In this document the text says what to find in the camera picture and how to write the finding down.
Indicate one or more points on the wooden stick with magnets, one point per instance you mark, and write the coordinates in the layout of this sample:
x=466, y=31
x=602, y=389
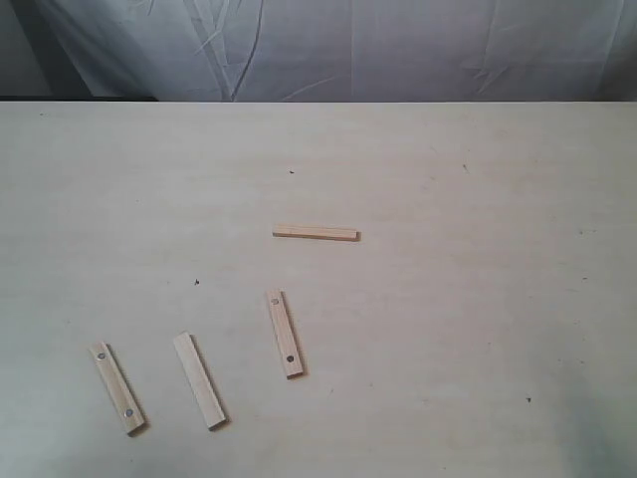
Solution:
x=291, y=357

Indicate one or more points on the plain wooden stick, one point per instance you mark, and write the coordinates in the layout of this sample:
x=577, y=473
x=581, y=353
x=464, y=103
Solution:
x=199, y=380

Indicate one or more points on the white backdrop cloth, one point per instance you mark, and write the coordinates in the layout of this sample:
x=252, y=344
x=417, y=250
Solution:
x=319, y=51

